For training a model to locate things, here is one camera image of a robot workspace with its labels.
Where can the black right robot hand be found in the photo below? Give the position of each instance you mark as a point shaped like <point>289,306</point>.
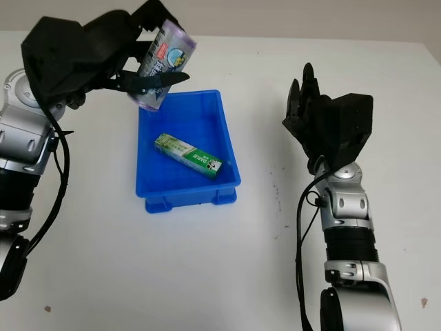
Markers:
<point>317,127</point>

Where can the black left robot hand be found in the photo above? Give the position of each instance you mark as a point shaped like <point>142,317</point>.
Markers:
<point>107,45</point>

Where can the purple cylindrical container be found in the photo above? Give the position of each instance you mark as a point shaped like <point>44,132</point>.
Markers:
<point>172,51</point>

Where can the green toothpaste box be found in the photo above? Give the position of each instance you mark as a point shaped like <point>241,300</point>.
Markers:
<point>189,155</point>

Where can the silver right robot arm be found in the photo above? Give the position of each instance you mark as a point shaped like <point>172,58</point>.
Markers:
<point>351,241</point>

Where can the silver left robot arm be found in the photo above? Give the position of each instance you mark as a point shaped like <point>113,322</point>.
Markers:
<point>20,138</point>

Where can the blue plastic tray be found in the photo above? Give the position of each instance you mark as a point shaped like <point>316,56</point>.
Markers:
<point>193,193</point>

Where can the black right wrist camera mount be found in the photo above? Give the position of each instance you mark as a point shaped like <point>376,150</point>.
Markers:
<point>355,127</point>

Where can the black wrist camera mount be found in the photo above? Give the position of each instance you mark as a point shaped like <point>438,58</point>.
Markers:
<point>51,58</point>
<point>355,127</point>

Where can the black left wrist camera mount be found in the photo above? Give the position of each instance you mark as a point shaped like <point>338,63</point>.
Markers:
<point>51,58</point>

